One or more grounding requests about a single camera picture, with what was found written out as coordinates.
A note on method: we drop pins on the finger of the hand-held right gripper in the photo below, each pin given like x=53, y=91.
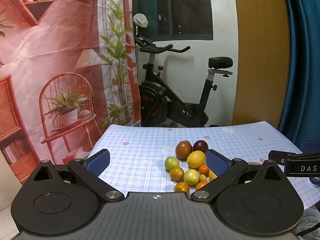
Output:
x=276, y=155

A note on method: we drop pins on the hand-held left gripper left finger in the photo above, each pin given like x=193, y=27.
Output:
x=98, y=161

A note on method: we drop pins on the small beige longan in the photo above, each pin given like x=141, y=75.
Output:
x=202, y=178

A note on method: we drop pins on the dark window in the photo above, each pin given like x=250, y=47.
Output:
x=190, y=10

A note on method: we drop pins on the yellow-green round fruit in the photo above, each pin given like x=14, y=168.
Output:
x=191, y=177

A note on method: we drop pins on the greenish orange tangerine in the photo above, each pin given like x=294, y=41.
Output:
x=177, y=173

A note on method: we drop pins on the white plastic bag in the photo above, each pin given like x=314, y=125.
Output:
x=140, y=19

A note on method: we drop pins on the red-brown round fruit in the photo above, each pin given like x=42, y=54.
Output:
x=183, y=150

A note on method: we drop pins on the dark purple mangosteen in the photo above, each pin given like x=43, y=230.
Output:
x=200, y=146

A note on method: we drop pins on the wooden door panel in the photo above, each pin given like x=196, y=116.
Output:
x=260, y=55

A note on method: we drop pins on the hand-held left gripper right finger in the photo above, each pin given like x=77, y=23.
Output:
x=216, y=163

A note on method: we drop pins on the black exercise bike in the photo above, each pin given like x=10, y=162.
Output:
x=155, y=85

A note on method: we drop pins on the green round fruit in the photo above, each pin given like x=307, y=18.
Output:
x=171, y=163

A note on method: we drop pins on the printed room backdrop cloth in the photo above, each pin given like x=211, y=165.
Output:
x=62, y=42

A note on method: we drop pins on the blue curtain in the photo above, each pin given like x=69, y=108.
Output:
x=305, y=67

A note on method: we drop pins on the yellow lemon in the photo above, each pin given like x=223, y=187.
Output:
x=212, y=175
x=196, y=159

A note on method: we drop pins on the dark blue object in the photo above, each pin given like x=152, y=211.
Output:
x=311, y=147

